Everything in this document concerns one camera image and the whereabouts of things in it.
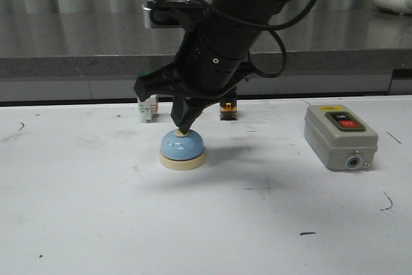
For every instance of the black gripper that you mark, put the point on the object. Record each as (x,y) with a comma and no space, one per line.
(195,85)

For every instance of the blue cream desk bell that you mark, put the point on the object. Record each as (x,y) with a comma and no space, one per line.
(182,152)

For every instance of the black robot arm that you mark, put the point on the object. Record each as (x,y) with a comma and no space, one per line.
(213,57)

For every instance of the grey stone counter ledge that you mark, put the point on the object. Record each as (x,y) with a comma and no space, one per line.
(53,57)

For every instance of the green white push button switch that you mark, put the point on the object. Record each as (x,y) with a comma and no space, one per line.
(149,108)

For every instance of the black yellow selector switch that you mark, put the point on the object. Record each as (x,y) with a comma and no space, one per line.
(228,107)

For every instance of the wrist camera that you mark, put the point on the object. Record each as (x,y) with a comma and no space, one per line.
(185,15)

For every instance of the grey on off switch box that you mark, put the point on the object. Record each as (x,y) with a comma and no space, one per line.
(341,140)

